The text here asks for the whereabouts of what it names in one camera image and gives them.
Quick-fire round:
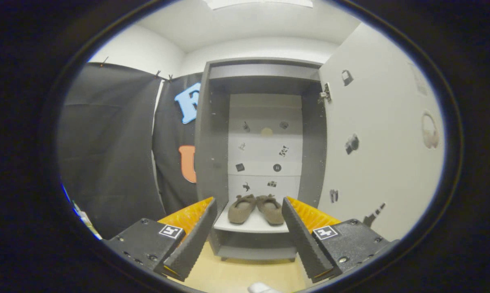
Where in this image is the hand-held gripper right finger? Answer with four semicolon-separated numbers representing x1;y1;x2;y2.
281;196;400;284

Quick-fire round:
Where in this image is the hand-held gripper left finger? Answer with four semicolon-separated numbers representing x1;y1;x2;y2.
102;197;218;282

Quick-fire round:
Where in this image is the brown fuzzy shoe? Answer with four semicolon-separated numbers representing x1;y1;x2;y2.
228;194;257;225
256;194;285;226

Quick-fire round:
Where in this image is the grey shoe cabinet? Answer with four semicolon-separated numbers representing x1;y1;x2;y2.
195;58;329;261

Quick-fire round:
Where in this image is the beige shoe cabinet door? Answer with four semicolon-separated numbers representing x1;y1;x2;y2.
317;22;447;243

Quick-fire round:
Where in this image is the colourful clutter pile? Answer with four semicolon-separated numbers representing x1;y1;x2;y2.
60;183;103;241

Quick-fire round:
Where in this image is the black backdrop cloth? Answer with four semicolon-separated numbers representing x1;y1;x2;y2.
58;61;203;241

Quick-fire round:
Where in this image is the long ceiling light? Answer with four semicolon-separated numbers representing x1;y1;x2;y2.
204;0;314;10

